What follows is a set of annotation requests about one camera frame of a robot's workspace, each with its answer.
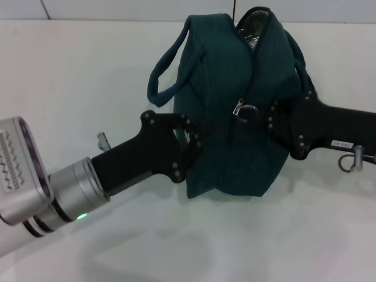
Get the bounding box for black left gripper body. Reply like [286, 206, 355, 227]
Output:
[90, 110, 186, 197]

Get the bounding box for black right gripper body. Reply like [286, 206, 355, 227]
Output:
[289, 90, 376, 162]

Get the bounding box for teal fabric zipper bag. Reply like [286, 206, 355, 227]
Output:
[146, 5, 318, 199]

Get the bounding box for right gripper cable silver plugs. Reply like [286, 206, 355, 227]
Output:
[337, 145, 376, 174]

